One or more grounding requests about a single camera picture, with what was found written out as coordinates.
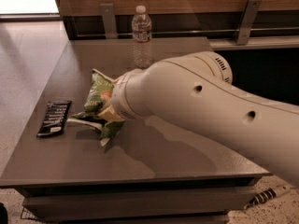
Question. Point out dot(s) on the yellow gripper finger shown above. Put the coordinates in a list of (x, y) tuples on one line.
[(110, 115)]

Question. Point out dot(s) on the green jalapeno chip bag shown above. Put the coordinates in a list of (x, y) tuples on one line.
[(99, 93)]

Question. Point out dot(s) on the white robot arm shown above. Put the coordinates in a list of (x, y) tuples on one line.
[(195, 93)]

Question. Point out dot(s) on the black rxbar chocolate bar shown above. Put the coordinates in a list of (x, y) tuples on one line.
[(54, 119)]

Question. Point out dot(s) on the clear plastic water bottle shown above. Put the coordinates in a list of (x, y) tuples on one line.
[(141, 34)]

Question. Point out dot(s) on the grey table drawer front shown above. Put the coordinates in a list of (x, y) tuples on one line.
[(138, 203)]

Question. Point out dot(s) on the black object bottom left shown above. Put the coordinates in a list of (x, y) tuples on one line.
[(3, 214)]

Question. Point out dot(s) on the black white striped floor object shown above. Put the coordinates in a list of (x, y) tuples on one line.
[(267, 195)]

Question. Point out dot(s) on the left metal wall bracket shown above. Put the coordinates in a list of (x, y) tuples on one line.
[(109, 20)]

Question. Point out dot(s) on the metal wall bracket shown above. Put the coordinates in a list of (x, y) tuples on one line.
[(109, 20), (242, 33)]

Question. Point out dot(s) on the horizontal metal rail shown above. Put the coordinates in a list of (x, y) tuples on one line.
[(255, 32)]

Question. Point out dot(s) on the right metal wall bracket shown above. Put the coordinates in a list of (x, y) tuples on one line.
[(242, 33)]

